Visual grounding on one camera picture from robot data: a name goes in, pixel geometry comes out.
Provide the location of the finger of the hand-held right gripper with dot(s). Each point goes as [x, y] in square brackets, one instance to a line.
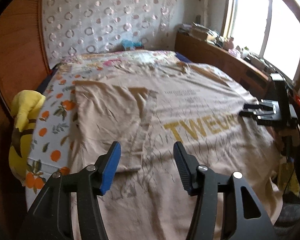
[250, 114]
[255, 106]

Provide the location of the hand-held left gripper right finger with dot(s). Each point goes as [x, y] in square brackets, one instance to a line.
[183, 167]

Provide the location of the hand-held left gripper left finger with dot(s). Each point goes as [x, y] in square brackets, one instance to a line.
[111, 165]

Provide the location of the beige printed t-shirt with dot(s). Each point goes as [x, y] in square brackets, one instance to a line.
[165, 110]

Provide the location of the person's right hand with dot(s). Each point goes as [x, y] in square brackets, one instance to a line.
[276, 140]

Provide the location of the row of small desk items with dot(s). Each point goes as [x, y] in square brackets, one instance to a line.
[255, 57]

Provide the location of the wooden bedside cabinet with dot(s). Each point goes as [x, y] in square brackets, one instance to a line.
[215, 57]

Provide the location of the yellow bag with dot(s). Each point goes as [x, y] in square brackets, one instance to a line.
[288, 177]

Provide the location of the pink figurine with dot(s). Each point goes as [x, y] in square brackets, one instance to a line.
[230, 43]

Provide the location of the orange fruit print bed sheet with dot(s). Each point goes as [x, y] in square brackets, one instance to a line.
[55, 120]

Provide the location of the window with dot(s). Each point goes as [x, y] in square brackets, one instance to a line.
[277, 30]

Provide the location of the stack of books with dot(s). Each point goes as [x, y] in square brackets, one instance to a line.
[197, 30]

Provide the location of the yellow plush toy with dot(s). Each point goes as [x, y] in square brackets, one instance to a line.
[22, 120]

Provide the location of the floral quilt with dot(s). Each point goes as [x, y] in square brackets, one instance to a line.
[110, 61]

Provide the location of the light curtain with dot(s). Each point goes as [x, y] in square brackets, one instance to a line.
[201, 0]

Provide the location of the blue tissue box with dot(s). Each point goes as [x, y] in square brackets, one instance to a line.
[131, 44]

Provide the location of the wooden headboard panel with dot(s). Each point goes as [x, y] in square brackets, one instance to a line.
[17, 42]

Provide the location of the circle pattern wall cloth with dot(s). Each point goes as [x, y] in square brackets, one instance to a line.
[102, 17]

